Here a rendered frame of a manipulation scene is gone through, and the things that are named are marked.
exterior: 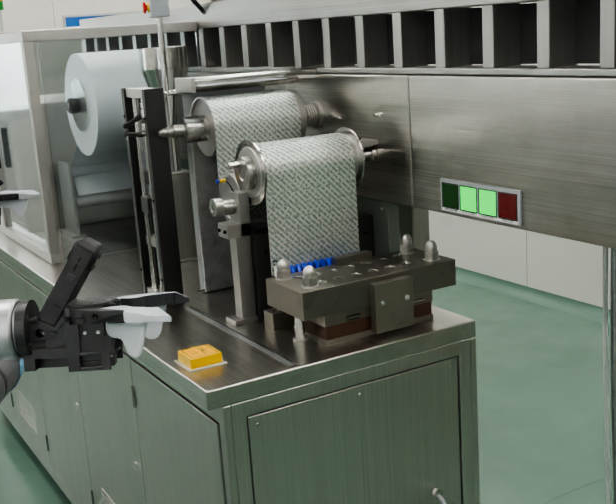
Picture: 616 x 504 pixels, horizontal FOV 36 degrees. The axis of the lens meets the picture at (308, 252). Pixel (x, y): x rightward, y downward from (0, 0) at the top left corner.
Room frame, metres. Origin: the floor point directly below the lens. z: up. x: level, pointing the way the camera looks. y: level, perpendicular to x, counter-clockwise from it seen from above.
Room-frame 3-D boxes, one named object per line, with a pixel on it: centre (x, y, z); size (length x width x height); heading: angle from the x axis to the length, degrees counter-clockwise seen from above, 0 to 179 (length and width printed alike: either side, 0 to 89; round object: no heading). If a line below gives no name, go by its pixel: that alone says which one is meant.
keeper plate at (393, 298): (1.95, -0.18, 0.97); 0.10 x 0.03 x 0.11; 120
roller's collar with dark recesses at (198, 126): (2.31, 0.26, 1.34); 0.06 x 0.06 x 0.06; 30
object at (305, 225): (2.11, -0.02, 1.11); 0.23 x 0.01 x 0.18; 120
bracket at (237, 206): (2.11, 0.17, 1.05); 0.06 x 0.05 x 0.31; 120
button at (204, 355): (1.85, 0.24, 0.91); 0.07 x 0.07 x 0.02; 30
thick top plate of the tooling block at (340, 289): (2.02, -0.12, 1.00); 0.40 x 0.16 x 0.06; 120
